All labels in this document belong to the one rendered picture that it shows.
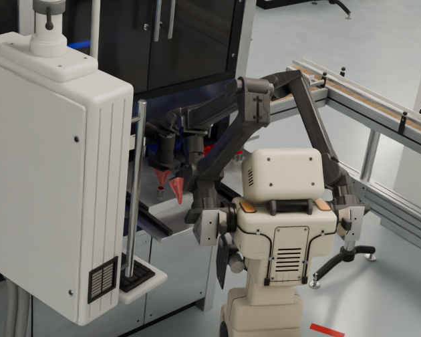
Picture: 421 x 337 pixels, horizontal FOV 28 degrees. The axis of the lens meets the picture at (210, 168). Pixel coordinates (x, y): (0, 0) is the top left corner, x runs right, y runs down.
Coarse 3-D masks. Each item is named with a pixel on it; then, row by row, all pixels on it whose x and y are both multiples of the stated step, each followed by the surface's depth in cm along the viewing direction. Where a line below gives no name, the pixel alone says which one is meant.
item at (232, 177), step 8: (248, 152) 335; (224, 168) 327; (232, 168) 328; (240, 168) 328; (224, 176) 322; (232, 176) 323; (240, 176) 323; (224, 184) 310; (232, 184) 317; (240, 184) 318; (232, 192) 308; (240, 192) 313
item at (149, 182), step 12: (132, 168) 319; (144, 168) 320; (144, 180) 313; (156, 180) 314; (168, 180) 315; (144, 192) 305; (156, 192) 306; (168, 192) 307; (144, 204) 292; (156, 204) 293; (168, 204) 297
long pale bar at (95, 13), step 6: (96, 0) 260; (96, 6) 261; (96, 12) 262; (96, 18) 263; (96, 24) 264; (96, 30) 265; (96, 36) 266; (90, 42) 268; (96, 42) 267; (90, 48) 269; (96, 48) 269; (90, 54) 270; (96, 54) 270
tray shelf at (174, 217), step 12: (204, 144) 343; (180, 168) 324; (180, 204) 301; (156, 216) 292; (168, 216) 293; (180, 216) 294; (144, 228) 286; (156, 228) 286; (180, 228) 287; (192, 228) 289; (156, 240) 283; (168, 240) 283
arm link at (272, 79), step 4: (264, 76) 272; (268, 76) 272; (272, 76) 271; (268, 80) 271; (272, 80) 271; (276, 80) 270; (276, 84) 271; (272, 96) 279; (208, 100) 284; (272, 100) 280; (196, 104) 286; (200, 104) 285; (176, 108) 288; (180, 108) 287; (184, 108) 287; (188, 108) 286; (168, 112) 289; (176, 112) 287; (180, 112) 286; (176, 116) 287; (176, 120) 286; (176, 124) 286; (176, 128) 289
